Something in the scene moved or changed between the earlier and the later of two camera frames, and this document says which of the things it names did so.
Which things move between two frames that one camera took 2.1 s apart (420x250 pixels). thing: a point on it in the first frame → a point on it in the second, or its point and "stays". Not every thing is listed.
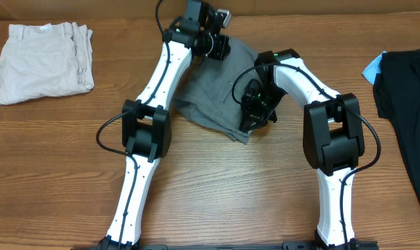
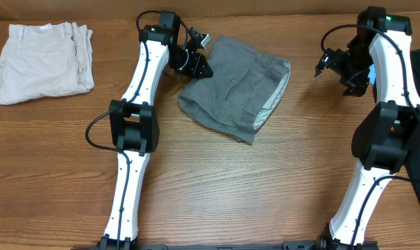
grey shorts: [210, 92] stays
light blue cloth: [371, 71] stays
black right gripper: [250, 115] → [359, 82]
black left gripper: [223, 46] → [198, 61]
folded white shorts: [43, 60] stays
